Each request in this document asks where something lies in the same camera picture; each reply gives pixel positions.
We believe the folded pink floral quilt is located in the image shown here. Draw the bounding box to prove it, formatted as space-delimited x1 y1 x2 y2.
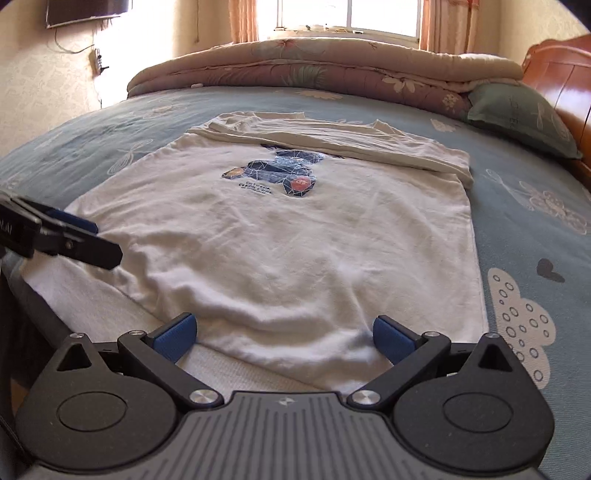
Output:
127 37 525 121

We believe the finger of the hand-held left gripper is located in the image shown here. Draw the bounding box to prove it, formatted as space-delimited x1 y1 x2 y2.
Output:
14 198 99 235
39 227 123 271

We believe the wall television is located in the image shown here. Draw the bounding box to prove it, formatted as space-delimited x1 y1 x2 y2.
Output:
45 0 134 29

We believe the blue floral bed sheet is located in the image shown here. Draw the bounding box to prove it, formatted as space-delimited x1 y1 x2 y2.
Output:
0 85 591 480

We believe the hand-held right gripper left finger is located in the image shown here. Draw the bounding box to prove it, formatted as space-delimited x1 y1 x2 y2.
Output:
55 311 225 409

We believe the wooden headboard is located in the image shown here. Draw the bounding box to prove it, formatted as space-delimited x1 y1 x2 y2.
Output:
522 39 591 195

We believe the green floral pillow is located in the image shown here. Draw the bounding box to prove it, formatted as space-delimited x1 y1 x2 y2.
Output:
467 83 583 160

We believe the window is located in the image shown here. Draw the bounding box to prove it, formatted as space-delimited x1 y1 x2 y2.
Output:
256 0 423 40

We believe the white printed sweatshirt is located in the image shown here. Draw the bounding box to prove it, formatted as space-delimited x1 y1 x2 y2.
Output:
21 111 485 393

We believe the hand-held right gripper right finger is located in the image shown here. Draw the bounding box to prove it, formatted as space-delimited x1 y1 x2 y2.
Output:
346 315 514 409

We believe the pink patterned curtain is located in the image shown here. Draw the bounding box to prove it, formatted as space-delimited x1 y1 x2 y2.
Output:
420 0 476 54
228 0 259 44

